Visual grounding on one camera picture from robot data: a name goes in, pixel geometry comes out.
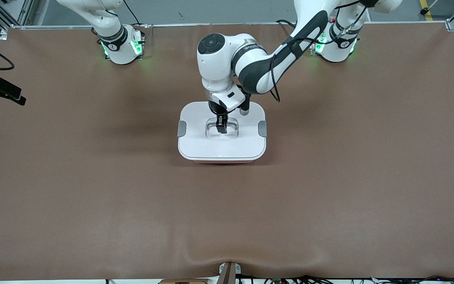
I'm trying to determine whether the brown table mat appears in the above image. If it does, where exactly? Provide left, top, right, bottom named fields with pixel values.
left=0, top=23, right=454, bottom=281

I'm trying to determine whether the metal table clamp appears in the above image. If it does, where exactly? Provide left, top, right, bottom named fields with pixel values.
left=218, top=262, right=242, bottom=284

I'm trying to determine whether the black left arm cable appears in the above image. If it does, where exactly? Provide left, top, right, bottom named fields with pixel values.
left=270, top=8, right=369, bottom=103

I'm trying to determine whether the silver table edge rail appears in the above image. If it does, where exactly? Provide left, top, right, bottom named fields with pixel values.
left=10, top=22, right=448, bottom=30

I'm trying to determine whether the black right arm base cable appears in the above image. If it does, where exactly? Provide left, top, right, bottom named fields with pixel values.
left=123, top=0, right=145, bottom=26

